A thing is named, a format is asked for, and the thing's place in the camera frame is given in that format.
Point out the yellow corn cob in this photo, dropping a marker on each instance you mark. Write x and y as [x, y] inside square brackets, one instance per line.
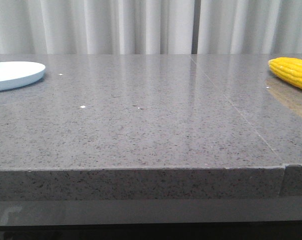
[287, 69]

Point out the light blue round plate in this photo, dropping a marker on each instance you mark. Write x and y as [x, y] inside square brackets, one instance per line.
[15, 74]

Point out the white pleated curtain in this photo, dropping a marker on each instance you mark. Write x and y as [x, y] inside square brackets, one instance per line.
[150, 27]

